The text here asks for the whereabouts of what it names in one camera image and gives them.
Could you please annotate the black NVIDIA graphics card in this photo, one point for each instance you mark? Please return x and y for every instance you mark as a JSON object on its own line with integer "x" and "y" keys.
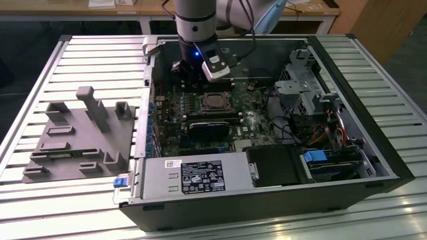
{"x": 208, "y": 130}

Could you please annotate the wooden cabinet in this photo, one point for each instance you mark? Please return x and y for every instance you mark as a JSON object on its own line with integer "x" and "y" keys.
{"x": 383, "y": 25}

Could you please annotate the green RAM stick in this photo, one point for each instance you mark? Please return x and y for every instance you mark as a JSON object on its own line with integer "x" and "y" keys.
{"x": 62, "y": 154}

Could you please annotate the silver chipset heatsink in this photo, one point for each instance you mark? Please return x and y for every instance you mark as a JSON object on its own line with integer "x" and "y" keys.
{"x": 242, "y": 145}

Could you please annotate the hard disk in blue carrier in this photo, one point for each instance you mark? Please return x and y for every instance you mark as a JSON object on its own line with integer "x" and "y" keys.
{"x": 316, "y": 156}

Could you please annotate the grey parts rack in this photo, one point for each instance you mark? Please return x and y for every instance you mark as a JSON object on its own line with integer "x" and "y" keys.
{"x": 82, "y": 140}

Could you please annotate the white box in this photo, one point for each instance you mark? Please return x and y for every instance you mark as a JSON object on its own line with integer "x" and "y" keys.
{"x": 125, "y": 2}
{"x": 101, "y": 3}

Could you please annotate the black disk bay cover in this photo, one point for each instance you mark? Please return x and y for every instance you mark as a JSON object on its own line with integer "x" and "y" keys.
{"x": 276, "y": 165}

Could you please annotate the dark grey fan shroud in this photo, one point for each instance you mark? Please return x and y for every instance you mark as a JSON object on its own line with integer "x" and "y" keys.
{"x": 274, "y": 107}

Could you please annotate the grey metal drive cage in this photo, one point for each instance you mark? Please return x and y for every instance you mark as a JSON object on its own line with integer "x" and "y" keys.
{"x": 300, "y": 87}

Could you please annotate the black RAM slot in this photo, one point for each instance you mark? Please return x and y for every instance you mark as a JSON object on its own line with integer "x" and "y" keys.
{"x": 213, "y": 119}
{"x": 213, "y": 115}

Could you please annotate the green motherboard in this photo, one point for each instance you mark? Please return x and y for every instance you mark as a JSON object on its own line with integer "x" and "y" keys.
{"x": 253, "y": 125}

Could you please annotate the wooden desk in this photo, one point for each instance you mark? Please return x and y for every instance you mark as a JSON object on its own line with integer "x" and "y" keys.
{"x": 66, "y": 11}

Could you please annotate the black PC case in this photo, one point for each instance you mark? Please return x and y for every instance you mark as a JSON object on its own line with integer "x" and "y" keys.
{"x": 233, "y": 215}

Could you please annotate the CPU socket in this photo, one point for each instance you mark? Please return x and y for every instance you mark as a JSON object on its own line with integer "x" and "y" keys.
{"x": 216, "y": 110}

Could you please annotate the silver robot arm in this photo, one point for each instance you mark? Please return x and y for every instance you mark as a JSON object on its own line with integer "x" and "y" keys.
{"x": 194, "y": 22}

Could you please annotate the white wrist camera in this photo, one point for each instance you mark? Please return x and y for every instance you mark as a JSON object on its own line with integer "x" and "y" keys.
{"x": 214, "y": 67}

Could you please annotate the blue case latch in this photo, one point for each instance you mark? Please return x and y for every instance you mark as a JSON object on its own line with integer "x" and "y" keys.
{"x": 120, "y": 182}

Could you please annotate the grey power supply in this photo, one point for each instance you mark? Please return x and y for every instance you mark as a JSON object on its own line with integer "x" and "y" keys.
{"x": 156, "y": 180}

